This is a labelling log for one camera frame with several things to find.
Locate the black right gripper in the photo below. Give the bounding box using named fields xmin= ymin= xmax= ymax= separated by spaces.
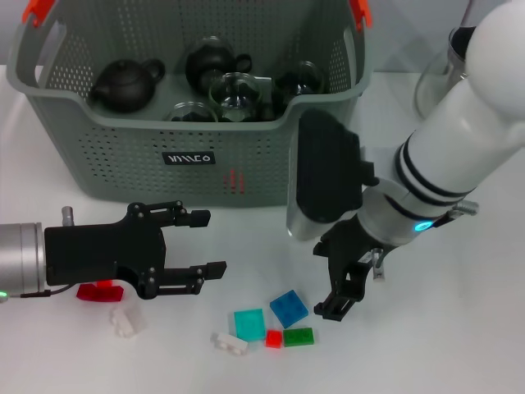
xmin=313 ymin=214 xmax=386 ymax=323

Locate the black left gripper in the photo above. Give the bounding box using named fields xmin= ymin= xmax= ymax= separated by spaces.
xmin=43 ymin=199 xmax=228 ymax=300

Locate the red sloped toy brick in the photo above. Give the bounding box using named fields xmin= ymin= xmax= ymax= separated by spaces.
xmin=221 ymin=168 xmax=247 ymax=195

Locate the grey perforated plastic storage bin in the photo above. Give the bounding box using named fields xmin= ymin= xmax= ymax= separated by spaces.
xmin=6 ymin=0 xmax=375 ymax=208

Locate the green two-stud toy brick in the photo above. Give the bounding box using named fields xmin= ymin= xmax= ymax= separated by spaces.
xmin=282 ymin=327 xmax=316 ymax=348

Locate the cyan square toy brick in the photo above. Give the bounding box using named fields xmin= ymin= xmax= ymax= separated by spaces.
xmin=233 ymin=308 xmax=267 ymax=341

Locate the white toy brick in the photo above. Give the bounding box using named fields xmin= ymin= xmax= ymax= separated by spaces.
xmin=108 ymin=307 xmax=139 ymax=338
xmin=211 ymin=331 xmax=250 ymax=356

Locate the dark red long toy brick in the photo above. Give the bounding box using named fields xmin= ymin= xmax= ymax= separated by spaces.
xmin=76 ymin=282 xmax=125 ymax=304

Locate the dark clay teapot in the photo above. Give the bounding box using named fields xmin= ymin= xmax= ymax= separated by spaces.
xmin=89 ymin=57 xmax=167 ymax=114

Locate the right gripper cable with plug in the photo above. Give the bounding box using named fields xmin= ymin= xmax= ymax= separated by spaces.
xmin=371 ymin=199 xmax=480 ymax=285

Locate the gripper cable with plug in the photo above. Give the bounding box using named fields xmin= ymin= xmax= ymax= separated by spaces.
xmin=371 ymin=199 xmax=480 ymax=285
xmin=0 ymin=284 xmax=80 ymax=304

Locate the left gripper cable with plug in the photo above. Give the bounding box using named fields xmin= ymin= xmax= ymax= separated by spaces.
xmin=0 ymin=284 xmax=80 ymax=304

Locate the glass pitcher with black handle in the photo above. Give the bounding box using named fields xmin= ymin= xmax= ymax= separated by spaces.
xmin=413 ymin=26 xmax=477 ymax=120

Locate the orange bin handle clip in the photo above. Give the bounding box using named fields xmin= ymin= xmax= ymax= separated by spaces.
xmin=22 ymin=0 xmax=57 ymax=24
xmin=350 ymin=0 xmax=374 ymax=32

